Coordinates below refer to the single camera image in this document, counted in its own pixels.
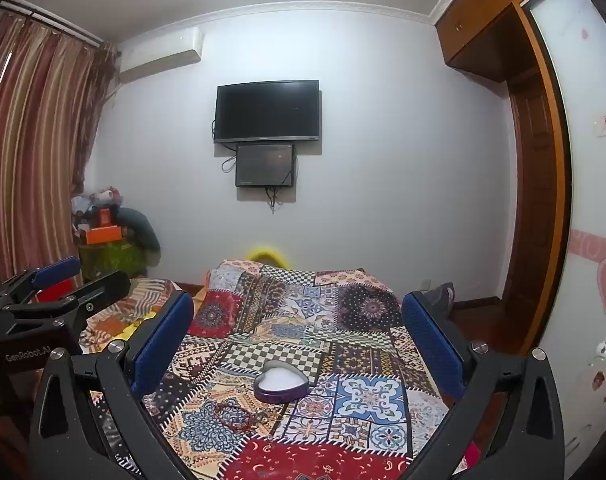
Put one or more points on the orange striped blanket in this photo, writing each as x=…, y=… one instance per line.
x=143, y=295

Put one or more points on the yellow cloth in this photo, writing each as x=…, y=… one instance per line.
x=130, y=331

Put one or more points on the pile of stuffed toys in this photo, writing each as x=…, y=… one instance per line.
x=98, y=197

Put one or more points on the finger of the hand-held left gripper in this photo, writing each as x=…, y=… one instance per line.
x=58, y=270
x=103, y=287

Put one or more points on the purple heart-shaped jewelry box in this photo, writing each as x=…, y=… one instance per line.
x=280, y=380

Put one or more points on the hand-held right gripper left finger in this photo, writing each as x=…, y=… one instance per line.
x=163, y=340

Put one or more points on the dark grey bag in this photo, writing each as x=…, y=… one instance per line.
x=140, y=227

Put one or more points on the yellow plush item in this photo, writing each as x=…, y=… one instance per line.
x=263, y=251

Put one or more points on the small black monitor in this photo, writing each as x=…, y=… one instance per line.
x=265, y=165

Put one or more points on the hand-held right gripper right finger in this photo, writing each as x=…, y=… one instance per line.
x=433, y=345

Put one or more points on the wooden overhead cabinet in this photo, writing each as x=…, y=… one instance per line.
x=483, y=10

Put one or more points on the striped curtain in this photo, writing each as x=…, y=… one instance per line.
x=28, y=135

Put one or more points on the large black television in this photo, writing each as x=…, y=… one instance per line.
x=265, y=110

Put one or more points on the dark purple bag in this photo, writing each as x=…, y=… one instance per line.
x=443, y=296

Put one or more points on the patchwork patterned blanket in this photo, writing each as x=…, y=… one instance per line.
x=363, y=395

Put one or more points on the orange box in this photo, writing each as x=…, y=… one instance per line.
x=103, y=234

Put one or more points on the white sliding wardrobe door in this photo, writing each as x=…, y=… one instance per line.
x=588, y=200

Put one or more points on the brown wooden door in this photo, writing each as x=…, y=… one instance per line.
x=530, y=185

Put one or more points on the white air conditioner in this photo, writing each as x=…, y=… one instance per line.
x=160, y=57

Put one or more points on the green patterned cloth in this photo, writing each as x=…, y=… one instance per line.
x=108, y=260

